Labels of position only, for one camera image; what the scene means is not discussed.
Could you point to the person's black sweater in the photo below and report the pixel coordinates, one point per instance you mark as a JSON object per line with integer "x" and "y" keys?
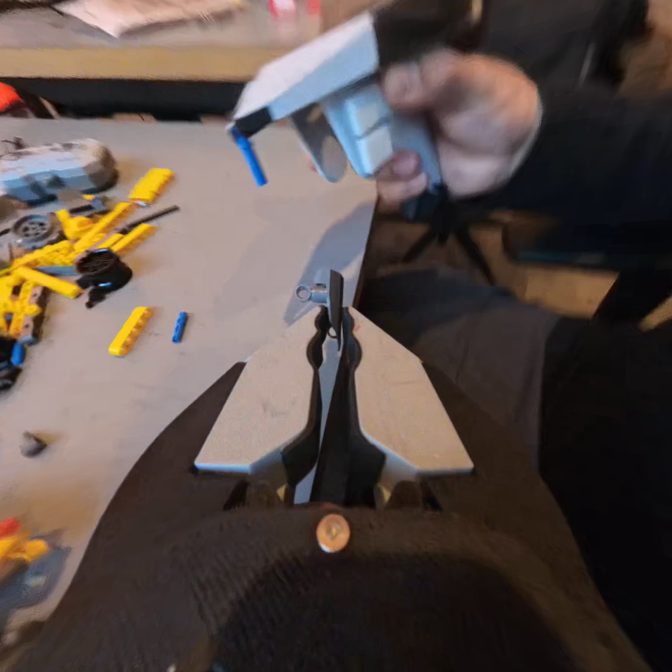
{"x": 619, "y": 472}

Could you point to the grey toy connector piece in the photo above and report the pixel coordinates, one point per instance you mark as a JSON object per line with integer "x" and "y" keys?
{"x": 34, "y": 443}

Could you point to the small grey brick assembly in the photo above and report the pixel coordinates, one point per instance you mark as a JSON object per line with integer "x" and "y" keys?
{"x": 336, "y": 304}

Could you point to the pile of toy brick pieces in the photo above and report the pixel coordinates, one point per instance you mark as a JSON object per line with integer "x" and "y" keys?
{"x": 47, "y": 257}

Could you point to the person's right hand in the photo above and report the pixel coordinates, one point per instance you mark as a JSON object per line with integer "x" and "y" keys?
{"x": 483, "y": 120}

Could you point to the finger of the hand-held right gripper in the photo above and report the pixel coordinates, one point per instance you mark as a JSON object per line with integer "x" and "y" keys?
{"x": 315, "y": 73}

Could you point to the black office chair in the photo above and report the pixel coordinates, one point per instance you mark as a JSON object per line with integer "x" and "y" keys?
{"x": 446, "y": 231}

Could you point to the white paper sheet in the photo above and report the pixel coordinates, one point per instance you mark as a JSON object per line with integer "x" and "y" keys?
{"x": 147, "y": 15}

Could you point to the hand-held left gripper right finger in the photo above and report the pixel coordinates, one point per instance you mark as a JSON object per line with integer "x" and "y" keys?
{"x": 409, "y": 414}

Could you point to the long blue toy pin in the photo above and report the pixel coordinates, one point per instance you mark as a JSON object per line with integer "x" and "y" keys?
{"x": 249, "y": 157}

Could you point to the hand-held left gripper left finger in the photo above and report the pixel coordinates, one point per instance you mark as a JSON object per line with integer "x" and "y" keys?
{"x": 262, "y": 414}

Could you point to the yellow toy beam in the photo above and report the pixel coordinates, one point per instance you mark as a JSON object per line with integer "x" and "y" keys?
{"x": 130, "y": 330}

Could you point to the grey toy battery box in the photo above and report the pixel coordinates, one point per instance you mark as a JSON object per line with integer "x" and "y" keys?
{"x": 52, "y": 168}

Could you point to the black toy wheel hub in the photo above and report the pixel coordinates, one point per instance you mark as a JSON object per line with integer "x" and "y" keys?
{"x": 102, "y": 267}

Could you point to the dark grey backpack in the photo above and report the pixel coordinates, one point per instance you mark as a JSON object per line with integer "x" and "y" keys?
{"x": 551, "y": 36}

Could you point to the yellow black toy brick vehicle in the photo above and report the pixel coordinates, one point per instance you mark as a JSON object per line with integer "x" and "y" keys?
{"x": 21, "y": 551}

